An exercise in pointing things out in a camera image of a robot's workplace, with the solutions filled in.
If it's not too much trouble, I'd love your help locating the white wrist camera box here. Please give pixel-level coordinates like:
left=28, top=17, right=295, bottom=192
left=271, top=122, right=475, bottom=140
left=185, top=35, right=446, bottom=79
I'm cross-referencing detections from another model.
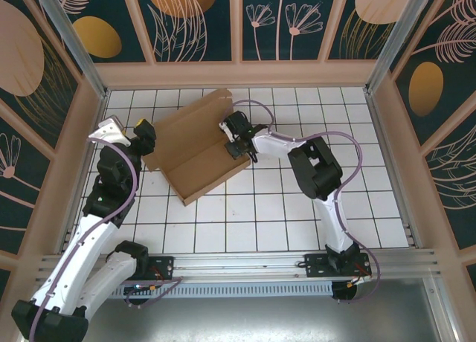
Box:
left=218, top=121, right=234, bottom=142
left=88, top=114, right=130, bottom=149

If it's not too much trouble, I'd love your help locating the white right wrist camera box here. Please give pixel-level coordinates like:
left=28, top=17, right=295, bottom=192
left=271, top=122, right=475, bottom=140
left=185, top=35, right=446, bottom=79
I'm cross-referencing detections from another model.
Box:
left=218, top=121, right=234, bottom=142

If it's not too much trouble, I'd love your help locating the grey metal sheet panel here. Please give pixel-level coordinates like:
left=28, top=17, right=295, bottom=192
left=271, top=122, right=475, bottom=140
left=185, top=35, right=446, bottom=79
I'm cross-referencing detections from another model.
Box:
left=74, top=278, right=458, bottom=342

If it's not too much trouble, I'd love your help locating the grey slotted cable duct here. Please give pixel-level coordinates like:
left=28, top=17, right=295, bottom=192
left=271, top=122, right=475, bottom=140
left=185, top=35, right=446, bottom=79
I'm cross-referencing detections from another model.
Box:
left=107, top=281, right=334, bottom=299

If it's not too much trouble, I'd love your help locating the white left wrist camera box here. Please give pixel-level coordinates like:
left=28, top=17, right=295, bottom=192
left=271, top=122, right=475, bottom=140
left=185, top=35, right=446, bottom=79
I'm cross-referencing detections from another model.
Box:
left=88, top=114, right=130, bottom=149

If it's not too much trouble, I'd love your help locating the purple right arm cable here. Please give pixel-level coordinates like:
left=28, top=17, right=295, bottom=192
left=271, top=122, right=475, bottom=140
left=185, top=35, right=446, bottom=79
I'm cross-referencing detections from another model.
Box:
left=222, top=100, right=381, bottom=306

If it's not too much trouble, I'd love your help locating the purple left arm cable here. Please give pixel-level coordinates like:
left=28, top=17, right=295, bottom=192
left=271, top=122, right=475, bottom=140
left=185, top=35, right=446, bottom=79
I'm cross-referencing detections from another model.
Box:
left=29, top=137, right=182, bottom=342

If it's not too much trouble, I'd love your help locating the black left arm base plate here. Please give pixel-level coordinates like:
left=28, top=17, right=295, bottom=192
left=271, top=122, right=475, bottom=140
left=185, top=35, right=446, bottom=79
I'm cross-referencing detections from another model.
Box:
left=141, top=255, right=176, bottom=282

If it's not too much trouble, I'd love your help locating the brown cardboard box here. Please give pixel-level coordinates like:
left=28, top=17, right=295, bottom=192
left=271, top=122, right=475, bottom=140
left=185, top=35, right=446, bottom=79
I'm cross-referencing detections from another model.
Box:
left=142, top=88, right=251, bottom=205

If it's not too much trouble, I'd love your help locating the aluminium mounting rail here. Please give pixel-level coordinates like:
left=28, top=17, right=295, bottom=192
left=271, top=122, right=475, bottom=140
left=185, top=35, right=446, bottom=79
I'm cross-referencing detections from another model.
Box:
left=35, top=248, right=443, bottom=283

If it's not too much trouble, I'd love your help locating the aluminium corner post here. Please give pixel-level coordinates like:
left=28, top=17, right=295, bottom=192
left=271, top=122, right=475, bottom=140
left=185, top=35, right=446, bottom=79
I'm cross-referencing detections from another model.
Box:
left=364, top=0, right=446, bottom=96
left=31, top=0, right=109, bottom=100

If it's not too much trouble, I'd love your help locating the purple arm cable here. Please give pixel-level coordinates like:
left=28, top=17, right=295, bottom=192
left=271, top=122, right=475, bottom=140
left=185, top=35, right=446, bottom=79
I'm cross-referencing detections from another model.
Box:
left=222, top=100, right=381, bottom=306
left=29, top=137, right=182, bottom=342

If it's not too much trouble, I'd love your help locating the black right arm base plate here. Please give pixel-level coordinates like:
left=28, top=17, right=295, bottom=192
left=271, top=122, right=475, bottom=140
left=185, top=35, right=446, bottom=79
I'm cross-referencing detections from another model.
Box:
left=303, top=253, right=373, bottom=280

